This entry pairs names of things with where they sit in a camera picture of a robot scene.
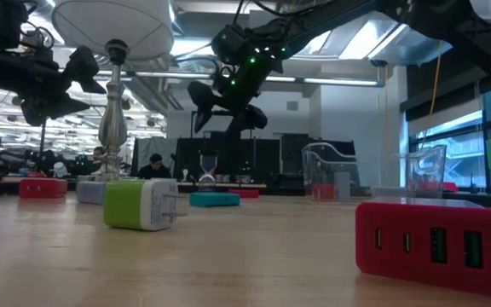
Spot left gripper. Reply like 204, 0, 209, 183
0, 45, 107, 127

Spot black hourglass dark blue sand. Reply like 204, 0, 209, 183
198, 149, 220, 194

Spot clear plastic bin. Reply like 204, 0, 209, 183
300, 142, 448, 206

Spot green and white plug charger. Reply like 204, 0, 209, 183
102, 177, 188, 232

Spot black camera stand frame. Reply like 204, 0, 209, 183
38, 114, 49, 155

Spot lavender USB charging hub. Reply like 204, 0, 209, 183
76, 181, 107, 206

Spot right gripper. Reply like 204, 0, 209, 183
188, 42, 287, 133

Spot black robot with green lights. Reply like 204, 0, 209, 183
72, 153, 93, 177

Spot white round object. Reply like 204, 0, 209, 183
52, 161, 70, 178

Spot wooden desk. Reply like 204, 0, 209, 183
176, 182, 268, 190

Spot teal charger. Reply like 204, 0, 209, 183
188, 192, 241, 209

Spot silver lamp with white shade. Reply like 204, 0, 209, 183
50, 0, 175, 185

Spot long ceiling light bar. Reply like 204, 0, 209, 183
91, 70, 385, 89

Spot large red USB charging hub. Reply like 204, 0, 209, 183
355, 195, 491, 298

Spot black aluminium table frame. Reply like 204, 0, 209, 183
0, 178, 491, 211

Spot grey cloth panel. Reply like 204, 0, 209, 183
130, 136, 178, 180

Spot yellow hanging cord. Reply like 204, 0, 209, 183
429, 40, 445, 116

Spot silver air duct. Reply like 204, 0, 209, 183
296, 0, 491, 67

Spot black cabinet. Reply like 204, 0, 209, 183
280, 134, 356, 187

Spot small dark red charger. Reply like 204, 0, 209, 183
228, 188, 260, 200

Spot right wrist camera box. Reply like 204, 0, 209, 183
211, 24, 249, 65

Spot window with black frame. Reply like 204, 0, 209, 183
407, 80, 491, 193

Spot black partition panels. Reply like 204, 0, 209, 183
173, 130, 281, 177

